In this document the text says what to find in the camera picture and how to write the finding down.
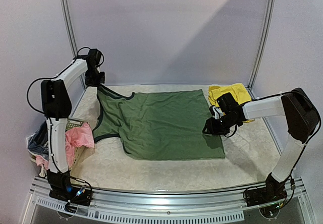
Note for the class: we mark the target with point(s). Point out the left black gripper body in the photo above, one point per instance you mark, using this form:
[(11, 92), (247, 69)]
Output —
[(92, 77)]

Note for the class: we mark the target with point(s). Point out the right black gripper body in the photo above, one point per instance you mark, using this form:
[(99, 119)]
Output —
[(213, 126)]

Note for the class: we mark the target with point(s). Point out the olive green garment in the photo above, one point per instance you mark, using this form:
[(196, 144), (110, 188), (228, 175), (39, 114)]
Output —
[(158, 125)]

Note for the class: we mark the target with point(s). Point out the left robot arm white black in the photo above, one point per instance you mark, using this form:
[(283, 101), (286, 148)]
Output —
[(57, 106)]

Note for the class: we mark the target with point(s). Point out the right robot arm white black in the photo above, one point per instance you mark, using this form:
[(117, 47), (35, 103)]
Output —
[(302, 118)]

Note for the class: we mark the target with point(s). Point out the beige plastic laundry basket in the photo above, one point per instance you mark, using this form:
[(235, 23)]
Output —
[(71, 123)]

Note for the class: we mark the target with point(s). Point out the pink garment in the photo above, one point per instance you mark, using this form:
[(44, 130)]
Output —
[(75, 138)]

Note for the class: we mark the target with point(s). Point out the dark blue garment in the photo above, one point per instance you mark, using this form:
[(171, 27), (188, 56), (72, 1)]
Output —
[(37, 144)]

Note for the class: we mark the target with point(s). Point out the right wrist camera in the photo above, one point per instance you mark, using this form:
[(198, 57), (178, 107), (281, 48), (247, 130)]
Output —
[(216, 112)]

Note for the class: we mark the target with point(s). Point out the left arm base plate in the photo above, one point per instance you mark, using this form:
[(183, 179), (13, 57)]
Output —
[(80, 195)]

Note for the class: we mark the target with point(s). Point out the aluminium front rail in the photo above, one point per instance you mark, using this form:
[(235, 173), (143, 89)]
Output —
[(214, 206)]

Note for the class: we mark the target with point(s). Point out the right aluminium frame post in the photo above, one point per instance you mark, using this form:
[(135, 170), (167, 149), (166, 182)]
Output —
[(263, 39)]

